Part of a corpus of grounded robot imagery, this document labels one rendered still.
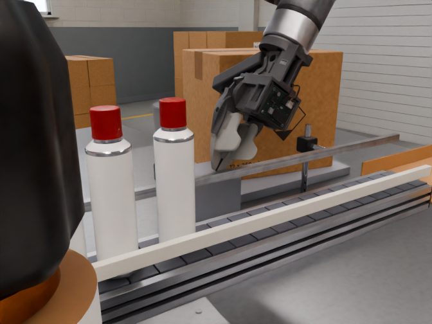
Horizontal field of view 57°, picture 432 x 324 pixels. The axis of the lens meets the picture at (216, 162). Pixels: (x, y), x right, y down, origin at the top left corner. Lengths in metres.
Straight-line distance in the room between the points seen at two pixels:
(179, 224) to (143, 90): 6.46
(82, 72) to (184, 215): 3.54
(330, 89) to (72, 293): 0.83
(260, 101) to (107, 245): 0.27
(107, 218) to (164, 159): 0.10
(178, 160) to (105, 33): 6.13
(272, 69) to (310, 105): 0.33
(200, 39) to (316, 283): 3.85
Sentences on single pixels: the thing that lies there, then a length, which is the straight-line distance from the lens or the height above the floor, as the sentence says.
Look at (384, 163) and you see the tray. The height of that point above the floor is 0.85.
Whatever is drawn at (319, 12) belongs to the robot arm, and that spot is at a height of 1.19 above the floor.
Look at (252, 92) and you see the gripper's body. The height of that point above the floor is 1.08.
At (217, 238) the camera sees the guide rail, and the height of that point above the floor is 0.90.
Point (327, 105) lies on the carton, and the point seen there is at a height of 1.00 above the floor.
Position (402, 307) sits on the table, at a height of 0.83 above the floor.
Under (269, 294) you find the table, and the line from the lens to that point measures 0.56.
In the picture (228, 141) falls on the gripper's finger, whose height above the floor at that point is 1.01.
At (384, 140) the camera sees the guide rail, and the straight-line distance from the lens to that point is 0.86.
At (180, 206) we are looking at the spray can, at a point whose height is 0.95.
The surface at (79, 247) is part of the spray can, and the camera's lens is 0.48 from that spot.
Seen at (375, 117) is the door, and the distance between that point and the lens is 4.93.
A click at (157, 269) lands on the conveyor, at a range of 0.52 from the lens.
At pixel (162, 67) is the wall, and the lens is 7.13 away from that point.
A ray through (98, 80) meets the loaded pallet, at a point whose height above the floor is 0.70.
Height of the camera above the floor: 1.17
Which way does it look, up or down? 19 degrees down
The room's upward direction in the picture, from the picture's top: straight up
